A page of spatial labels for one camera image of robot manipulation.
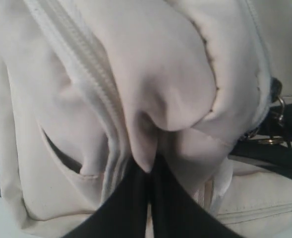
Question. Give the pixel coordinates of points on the silver main zipper pull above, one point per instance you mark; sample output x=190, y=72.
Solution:
x=270, y=130

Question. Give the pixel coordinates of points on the cream fabric duffel bag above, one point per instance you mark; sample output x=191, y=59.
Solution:
x=88, y=85

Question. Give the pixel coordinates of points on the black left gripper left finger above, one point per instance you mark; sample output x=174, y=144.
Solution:
x=124, y=214

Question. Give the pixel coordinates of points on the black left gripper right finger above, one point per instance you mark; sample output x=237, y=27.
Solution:
x=174, y=213

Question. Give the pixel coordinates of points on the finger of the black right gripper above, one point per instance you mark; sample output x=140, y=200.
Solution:
x=275, y=158

